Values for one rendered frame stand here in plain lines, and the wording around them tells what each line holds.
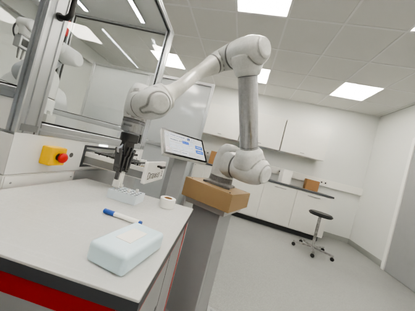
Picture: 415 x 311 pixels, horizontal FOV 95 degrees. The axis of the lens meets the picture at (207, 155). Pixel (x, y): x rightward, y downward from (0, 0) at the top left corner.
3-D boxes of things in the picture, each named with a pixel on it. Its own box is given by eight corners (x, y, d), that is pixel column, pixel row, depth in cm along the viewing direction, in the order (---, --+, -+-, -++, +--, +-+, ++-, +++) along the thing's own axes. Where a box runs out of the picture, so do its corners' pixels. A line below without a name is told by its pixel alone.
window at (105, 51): (138, 143, 156) (168, 31, 157) (38, 121, 70) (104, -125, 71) (138, 142, 156) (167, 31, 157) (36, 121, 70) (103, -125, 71)
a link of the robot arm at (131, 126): (118, 115, 77) (114, 129, 77) (139, 120, 76) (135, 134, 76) (129, 120, 86) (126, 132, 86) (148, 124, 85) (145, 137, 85)
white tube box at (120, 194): (142, 201, 85) (145, 193, 85) (133, 205, 77) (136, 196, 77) (118, 194, 86) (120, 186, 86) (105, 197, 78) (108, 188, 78)
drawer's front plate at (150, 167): (162, 178, 121) (166, 161, 121) (142, 184, 92) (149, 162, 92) (159, 178, 121) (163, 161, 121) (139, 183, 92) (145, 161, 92)
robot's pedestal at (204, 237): (215, 312, 131) (243, 205, 132) (191, 344, 105) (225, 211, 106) (182, 287, 146) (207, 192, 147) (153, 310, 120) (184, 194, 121)
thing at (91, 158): (159, 176, 119) (161, 166, 119) (141, 180, 94) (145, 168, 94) (100, 160, 122) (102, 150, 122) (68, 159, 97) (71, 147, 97)
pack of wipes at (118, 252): (131, 236, 53) (136, 219, 53) (161, 248, 50) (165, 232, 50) (83, 260, 38) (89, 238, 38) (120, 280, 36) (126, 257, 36)
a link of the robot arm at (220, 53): (202, 53, 102) (220, 47, 92) (225, 42, 110) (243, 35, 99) (211, 78, 109) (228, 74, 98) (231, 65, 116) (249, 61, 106)
